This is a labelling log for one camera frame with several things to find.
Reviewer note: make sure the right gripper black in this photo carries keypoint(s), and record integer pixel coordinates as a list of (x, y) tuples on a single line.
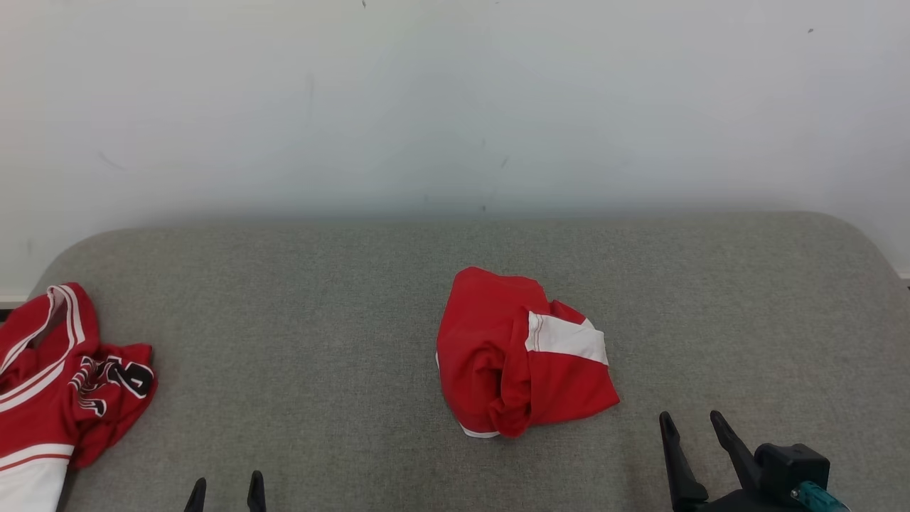
[(739, 503)]

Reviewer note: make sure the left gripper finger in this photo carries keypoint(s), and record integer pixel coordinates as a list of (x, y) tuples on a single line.
[(197, 498), (257, 494)]

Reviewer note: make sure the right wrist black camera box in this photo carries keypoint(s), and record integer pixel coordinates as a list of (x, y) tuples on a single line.
[(793, 466)]

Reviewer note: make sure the red shorts with white trim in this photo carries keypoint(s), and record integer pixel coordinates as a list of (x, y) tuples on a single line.
[(512, 355)]

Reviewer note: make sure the red basketball jersey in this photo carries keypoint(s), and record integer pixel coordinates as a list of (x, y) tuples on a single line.
[(43, 398)]

